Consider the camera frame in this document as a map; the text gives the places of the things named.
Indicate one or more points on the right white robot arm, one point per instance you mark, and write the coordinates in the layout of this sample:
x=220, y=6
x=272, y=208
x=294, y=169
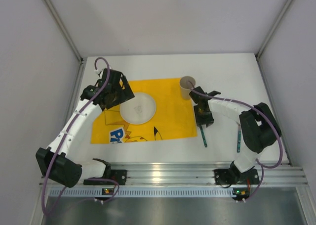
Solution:
x=259, y=128

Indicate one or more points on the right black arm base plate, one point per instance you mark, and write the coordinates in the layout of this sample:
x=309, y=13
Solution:
x=225, y=177

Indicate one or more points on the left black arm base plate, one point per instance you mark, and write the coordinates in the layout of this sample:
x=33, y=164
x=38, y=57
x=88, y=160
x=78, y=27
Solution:
x=120, y=176

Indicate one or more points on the fork with green handle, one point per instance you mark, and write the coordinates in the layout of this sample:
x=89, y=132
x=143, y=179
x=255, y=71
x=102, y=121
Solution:
x=203, y=137

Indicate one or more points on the cream round plate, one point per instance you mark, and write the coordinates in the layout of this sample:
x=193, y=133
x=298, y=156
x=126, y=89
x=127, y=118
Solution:
x=138, y=110

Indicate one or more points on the aluminium front rail frame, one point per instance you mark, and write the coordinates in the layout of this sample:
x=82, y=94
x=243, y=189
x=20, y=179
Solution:
x=202, y=175

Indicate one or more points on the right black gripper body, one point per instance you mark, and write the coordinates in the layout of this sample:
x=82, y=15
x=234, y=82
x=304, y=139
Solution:
x=204, y=118

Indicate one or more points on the perforated metal cable strip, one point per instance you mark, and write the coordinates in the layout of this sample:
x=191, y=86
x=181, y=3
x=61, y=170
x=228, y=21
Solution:
x=131, y=192

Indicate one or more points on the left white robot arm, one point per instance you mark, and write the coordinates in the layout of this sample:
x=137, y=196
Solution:
x=54, y=162

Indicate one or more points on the left aluminium corner post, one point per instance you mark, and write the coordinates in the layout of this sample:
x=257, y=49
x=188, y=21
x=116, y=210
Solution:
x=61, y=26

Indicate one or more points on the right aluminium corner post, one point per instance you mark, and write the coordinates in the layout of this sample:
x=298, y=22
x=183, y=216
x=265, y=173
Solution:
x=274, y=27

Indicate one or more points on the spoon with green handle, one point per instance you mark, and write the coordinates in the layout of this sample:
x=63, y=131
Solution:
x=239, y=134

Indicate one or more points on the yellow printed cloth placemat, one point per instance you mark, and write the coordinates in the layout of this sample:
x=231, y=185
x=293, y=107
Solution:
x=173, y=119

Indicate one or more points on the aluminium corner post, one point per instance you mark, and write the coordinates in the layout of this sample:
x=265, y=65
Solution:
x=61, y=26
x=274, y=27

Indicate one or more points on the beige paper cup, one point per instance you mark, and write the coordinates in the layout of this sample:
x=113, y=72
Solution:
x=186, y=83

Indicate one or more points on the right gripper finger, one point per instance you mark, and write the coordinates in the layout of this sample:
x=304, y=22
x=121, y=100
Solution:
x=200, y=123
x=209, y=121

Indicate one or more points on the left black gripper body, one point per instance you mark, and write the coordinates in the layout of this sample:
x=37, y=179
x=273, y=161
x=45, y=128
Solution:
x=121, y=91

